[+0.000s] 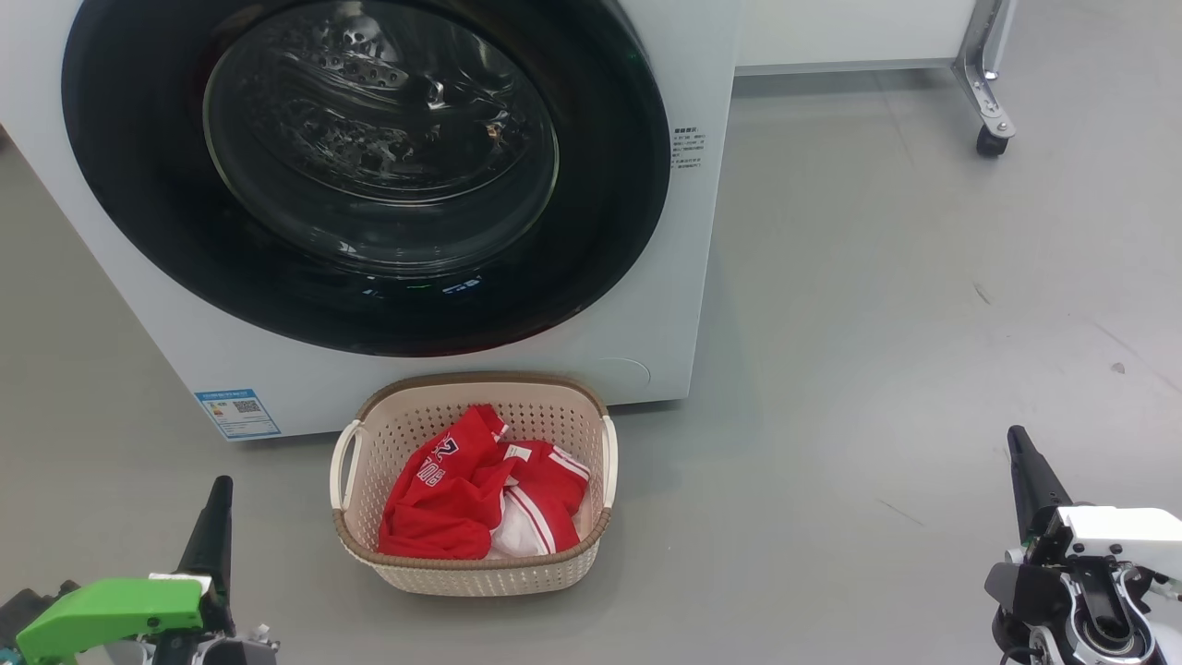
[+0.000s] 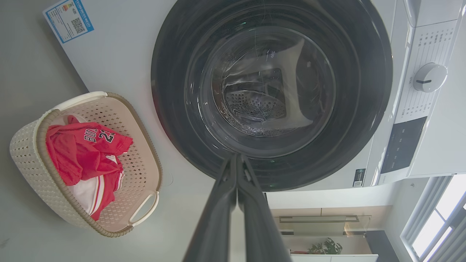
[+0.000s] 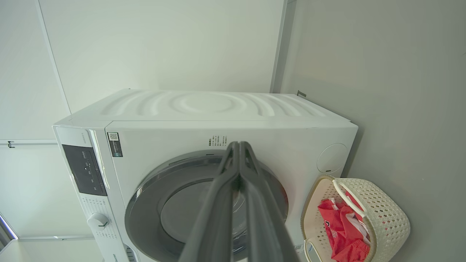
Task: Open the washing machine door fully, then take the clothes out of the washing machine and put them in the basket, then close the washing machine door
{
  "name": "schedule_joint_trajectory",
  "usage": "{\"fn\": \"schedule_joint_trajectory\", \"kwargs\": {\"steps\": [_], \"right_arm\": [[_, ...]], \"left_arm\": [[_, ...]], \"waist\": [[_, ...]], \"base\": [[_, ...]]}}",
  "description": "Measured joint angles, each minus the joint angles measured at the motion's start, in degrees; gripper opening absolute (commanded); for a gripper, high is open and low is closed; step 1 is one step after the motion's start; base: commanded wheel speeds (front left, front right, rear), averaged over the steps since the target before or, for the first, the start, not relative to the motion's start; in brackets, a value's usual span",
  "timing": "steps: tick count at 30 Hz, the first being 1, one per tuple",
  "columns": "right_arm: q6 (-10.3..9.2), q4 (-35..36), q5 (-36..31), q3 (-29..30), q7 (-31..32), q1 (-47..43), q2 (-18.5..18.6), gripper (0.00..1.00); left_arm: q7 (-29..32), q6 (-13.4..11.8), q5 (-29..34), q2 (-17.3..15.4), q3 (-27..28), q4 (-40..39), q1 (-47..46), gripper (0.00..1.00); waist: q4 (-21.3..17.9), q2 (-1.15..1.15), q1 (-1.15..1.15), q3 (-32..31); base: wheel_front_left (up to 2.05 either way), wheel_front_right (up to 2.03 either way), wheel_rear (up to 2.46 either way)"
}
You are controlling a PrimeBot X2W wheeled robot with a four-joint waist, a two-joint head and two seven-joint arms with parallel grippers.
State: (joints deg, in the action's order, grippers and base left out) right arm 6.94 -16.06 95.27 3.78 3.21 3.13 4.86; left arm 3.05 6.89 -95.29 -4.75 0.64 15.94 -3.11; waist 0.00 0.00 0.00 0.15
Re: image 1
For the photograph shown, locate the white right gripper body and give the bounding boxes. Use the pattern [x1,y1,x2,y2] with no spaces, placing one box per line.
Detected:
[983,504,1182,665]

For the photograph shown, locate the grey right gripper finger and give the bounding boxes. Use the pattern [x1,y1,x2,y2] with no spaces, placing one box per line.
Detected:
[1007,425,1074,546]

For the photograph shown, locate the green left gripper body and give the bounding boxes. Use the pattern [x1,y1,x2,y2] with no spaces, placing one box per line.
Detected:
[14,573,280,665]

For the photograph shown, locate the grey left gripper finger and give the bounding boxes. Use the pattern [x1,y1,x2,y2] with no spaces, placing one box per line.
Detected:
[175,476,235,606]

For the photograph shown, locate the red jersey with white print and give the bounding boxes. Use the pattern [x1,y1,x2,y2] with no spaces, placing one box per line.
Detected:
[377,404,518,562]

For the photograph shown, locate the red white striped shorts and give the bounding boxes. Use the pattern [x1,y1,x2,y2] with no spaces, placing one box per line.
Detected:
[485,440,594,561]

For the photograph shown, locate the black round glass washer door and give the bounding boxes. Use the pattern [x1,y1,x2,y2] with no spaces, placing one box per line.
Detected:
[60,0,672,359]

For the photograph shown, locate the cream perforated laundry basket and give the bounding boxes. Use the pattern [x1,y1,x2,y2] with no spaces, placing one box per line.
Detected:
[330,371,620,598]

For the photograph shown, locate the white front-load washing machine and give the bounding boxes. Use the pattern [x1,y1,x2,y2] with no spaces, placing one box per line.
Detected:
[0,0,744,444]

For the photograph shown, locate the blue energy label sticker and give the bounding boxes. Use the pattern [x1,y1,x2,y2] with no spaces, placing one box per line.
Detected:
[195,388,282,442]

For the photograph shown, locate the metal leg with caster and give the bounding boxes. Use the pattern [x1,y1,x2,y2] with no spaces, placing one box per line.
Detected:
[953,0,1020,159]

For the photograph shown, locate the white partition panel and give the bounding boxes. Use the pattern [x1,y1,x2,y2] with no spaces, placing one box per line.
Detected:
[736,0,982,75]

